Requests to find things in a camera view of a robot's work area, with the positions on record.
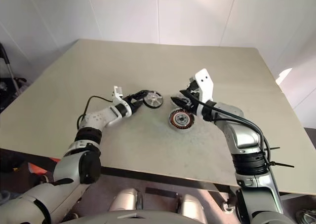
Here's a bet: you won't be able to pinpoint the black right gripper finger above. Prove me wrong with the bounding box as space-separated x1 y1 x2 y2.
179 89 198 104
170 97 192 109

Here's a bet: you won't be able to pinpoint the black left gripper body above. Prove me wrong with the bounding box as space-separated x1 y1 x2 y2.
126 95 141 115

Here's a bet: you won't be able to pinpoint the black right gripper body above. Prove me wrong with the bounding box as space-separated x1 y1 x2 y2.
184 82 206 112

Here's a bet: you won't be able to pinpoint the silver rotor disc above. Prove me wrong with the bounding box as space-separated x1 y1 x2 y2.
142 89 164 110

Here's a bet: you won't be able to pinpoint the silver motor housing copper windings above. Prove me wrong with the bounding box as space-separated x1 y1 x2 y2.
165 107 196 133

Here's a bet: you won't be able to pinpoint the grey spoked floor wheel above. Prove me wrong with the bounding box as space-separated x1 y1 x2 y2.
295 209 316 224

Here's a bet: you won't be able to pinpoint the black flat floor strip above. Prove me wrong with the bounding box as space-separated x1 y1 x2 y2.
145 187 179 198

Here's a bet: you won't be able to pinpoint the silver rounded robot leg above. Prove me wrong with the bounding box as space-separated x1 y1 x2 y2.
177 193 206 222
110 187 144 212

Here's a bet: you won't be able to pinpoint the white castor wheel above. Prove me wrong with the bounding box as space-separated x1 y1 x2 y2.
221 201 236 214

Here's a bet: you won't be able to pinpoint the grey robot torso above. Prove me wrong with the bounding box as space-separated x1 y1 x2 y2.
74 208 235 224

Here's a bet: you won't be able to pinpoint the orange object under table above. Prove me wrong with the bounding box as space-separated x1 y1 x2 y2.
27 160 61 176

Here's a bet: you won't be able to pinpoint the black folding cart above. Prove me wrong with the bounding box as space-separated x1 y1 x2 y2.
0 42 34 112

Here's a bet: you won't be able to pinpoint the blue fabric bundle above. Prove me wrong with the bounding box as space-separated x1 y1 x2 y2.
0 189 16 203

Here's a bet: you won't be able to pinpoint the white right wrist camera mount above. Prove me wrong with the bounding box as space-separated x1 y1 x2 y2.
189 68 214 107

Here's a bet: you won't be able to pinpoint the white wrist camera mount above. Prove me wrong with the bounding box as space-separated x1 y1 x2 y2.
189 68 214 107
109 85 130 117

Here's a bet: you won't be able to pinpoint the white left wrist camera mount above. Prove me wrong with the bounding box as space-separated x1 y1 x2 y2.
109 85 130 117

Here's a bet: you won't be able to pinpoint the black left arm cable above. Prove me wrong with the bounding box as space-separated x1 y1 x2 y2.
77 95 115 130

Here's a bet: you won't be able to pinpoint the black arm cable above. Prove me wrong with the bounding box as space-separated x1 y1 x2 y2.
197 102 272 171
77 95 115 130

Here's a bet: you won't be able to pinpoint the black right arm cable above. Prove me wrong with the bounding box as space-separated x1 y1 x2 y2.
197 102 272 171

